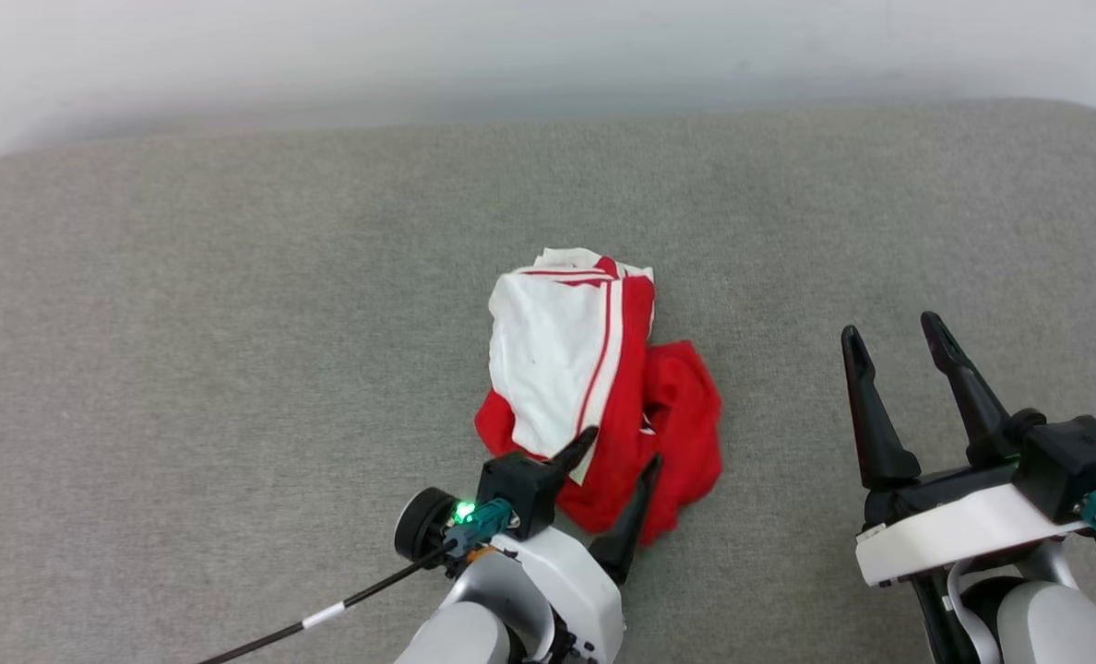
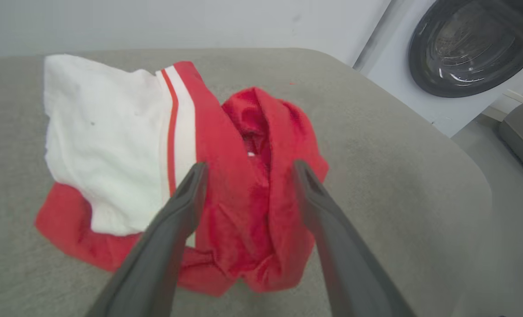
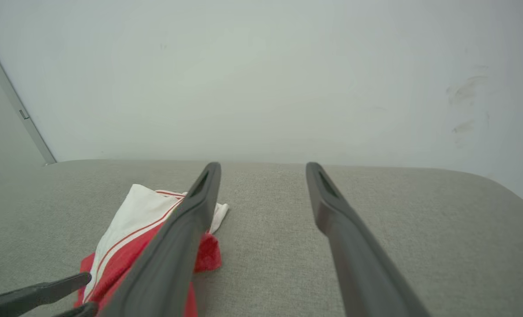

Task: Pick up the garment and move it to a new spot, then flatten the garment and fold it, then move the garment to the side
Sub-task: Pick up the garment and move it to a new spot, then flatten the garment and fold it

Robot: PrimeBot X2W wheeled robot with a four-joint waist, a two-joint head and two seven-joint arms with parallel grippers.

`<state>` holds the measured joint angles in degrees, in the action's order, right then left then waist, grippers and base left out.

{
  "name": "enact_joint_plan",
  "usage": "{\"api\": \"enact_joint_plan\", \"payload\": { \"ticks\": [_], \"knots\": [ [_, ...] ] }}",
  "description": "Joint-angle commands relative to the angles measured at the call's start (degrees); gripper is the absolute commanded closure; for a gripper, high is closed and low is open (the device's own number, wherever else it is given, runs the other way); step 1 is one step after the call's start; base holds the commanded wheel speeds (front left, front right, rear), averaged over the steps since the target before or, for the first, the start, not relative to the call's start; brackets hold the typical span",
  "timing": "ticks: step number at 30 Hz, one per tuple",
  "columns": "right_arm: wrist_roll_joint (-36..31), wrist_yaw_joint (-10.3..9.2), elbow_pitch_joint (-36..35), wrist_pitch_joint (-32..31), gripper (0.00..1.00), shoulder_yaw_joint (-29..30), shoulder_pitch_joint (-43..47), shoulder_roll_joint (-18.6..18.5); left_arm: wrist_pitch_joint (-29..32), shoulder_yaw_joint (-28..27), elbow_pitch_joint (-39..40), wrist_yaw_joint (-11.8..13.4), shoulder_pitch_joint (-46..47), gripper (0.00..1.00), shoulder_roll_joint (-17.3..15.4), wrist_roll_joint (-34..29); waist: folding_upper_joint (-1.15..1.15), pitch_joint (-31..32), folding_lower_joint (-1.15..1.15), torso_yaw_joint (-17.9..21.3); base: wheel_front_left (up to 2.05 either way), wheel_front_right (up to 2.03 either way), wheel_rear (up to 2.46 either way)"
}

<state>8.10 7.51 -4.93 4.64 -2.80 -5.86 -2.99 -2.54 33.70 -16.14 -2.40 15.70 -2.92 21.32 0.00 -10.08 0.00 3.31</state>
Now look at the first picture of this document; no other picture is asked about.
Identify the left thin black cable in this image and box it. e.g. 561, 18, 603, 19
196, 542, 461, 664

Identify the left teal cable connector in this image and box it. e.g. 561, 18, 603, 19
443, 497, 515, 555

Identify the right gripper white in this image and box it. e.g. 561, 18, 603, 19
840, 311, 1090, 588

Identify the grey fabric sofa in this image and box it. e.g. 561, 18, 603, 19
0, 98, 1096, 664

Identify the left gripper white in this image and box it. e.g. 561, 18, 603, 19
509, 425, 664, 664

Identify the red and white garment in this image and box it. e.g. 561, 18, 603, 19
473, 246, 724, 548

